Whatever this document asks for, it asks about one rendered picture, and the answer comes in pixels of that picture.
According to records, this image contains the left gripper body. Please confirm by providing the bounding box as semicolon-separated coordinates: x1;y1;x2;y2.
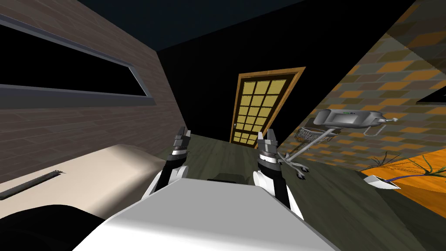
172;134;191;153

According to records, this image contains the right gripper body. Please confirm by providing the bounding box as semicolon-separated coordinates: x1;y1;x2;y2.
257;139;279;154

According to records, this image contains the yellow paned wooden door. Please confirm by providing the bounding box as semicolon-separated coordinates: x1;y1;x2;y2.
231;72;297;147

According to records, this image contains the grey monitor on wheeled stand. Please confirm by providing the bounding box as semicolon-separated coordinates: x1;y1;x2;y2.
278;108;399;180

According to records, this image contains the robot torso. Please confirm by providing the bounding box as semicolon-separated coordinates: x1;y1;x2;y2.
71;172;341;251

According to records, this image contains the beige bed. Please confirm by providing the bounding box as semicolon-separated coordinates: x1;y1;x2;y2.
0;144;169;220

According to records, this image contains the green plant in white pot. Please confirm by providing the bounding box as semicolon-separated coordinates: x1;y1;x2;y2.
362;153;446;190

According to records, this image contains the dark grey framed window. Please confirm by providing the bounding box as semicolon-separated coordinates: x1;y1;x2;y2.
0;14;156;109

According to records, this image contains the dark grey rod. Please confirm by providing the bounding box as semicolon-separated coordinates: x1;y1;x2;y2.
0;170;66;201

